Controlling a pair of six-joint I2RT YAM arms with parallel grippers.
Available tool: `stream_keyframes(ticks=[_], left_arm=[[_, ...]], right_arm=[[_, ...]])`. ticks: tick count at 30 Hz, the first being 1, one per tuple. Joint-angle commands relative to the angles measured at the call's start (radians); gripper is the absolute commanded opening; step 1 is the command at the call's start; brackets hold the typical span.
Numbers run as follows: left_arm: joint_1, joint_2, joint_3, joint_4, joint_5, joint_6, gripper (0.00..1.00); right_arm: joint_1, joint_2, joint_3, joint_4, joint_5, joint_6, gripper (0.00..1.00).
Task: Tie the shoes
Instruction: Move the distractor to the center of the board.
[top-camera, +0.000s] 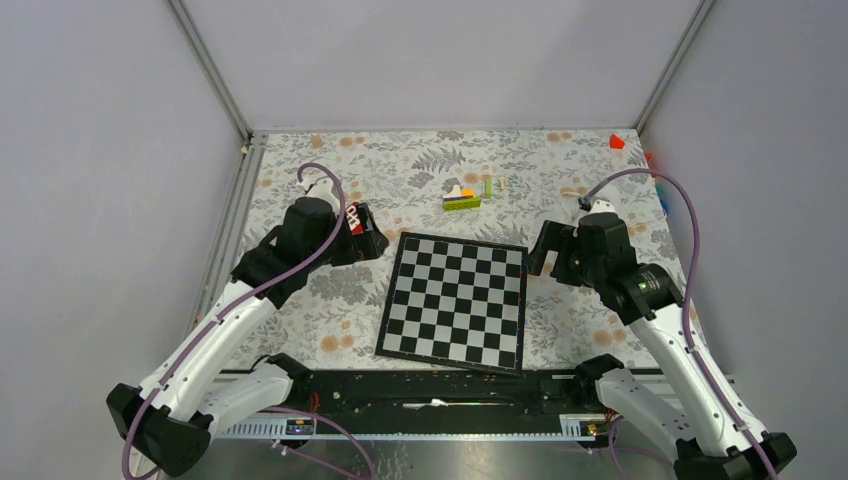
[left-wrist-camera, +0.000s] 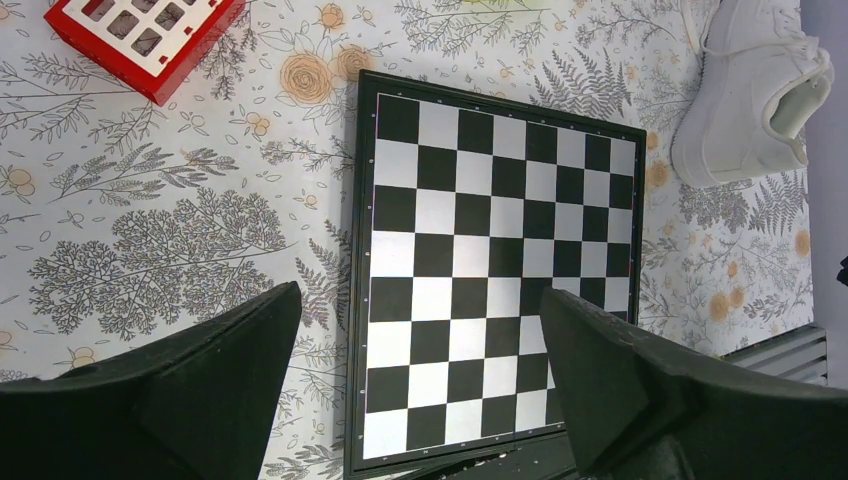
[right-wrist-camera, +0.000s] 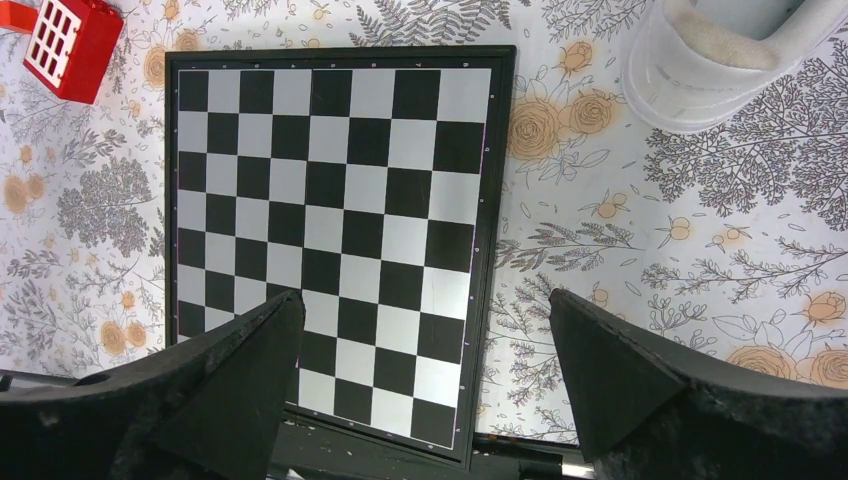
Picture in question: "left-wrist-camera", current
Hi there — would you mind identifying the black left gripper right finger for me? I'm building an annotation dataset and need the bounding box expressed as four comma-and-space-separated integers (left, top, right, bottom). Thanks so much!
540, 288, 847, 479

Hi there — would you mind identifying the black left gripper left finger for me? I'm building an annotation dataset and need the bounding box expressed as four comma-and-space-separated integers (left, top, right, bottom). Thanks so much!
1, 282, 302, 479

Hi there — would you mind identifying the white sneaker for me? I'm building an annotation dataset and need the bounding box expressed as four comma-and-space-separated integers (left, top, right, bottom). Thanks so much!
670, 0, 834, 188

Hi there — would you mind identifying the floral patterned table mat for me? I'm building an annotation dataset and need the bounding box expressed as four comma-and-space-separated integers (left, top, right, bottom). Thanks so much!
1, 1, 813, 479

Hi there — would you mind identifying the black white chessboard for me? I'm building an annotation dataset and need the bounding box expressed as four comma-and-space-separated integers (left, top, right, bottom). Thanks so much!
344, 71, 647, 479

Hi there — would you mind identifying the red white grid toy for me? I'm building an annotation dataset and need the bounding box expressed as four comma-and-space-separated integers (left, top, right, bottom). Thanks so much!
44, 0, 246, 106

